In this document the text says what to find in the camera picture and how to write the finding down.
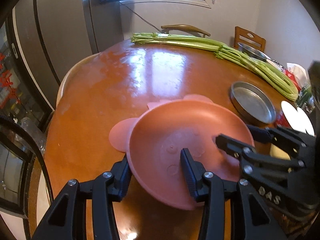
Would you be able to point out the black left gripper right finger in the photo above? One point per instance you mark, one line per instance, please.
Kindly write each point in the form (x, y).
(231, 209)

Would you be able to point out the white instant noodle bowl left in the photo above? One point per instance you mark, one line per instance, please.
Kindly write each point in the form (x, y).
(288, 117)

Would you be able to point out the celery bunch front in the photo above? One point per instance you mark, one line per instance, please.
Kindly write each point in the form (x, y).
(276, 78)

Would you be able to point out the steel plate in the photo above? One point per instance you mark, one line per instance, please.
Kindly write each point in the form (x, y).
(252, 103)

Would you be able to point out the celery bunch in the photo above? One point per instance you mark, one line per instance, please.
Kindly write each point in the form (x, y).
(276, 78)
(178, 40)

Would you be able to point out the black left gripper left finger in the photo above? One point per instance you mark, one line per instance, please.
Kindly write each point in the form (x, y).
(66, 217)

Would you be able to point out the grey refrigerator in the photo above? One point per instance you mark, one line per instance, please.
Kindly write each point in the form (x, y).
(51, 36)

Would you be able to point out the pink bear-shaped plate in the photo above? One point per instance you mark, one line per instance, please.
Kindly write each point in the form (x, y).
(153, 142)

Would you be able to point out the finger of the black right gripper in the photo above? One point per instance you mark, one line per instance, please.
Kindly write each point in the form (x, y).
(253, 163)
(296, 144)

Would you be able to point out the white instant noodle bowl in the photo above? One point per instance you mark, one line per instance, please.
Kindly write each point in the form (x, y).
(288, 117)
(305, 122)

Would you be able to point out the steel pot on table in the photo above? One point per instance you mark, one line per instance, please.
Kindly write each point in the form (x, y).
(252, 52)

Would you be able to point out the red and white plastic bag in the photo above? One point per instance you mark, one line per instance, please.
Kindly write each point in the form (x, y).
(297, 74)

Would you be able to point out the wooden chair with backrest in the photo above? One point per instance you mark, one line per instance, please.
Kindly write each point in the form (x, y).
(249, 38)

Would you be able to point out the white instant noodle bowl right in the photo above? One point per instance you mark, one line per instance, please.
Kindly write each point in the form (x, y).
(305, 122)

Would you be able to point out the celery bunch back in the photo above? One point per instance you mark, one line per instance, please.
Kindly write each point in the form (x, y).
(178, 40)

